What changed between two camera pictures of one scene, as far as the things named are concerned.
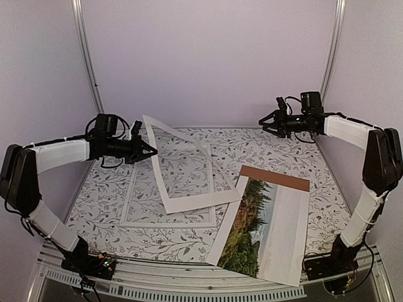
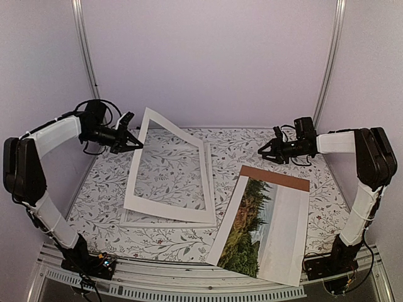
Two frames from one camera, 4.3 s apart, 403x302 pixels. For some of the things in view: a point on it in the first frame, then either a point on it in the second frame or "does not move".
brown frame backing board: (274, 177) does not move
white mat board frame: (173, 204) → (161, 209)
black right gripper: (279, 120) → (276, 151)
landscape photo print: (263, 232) does not move
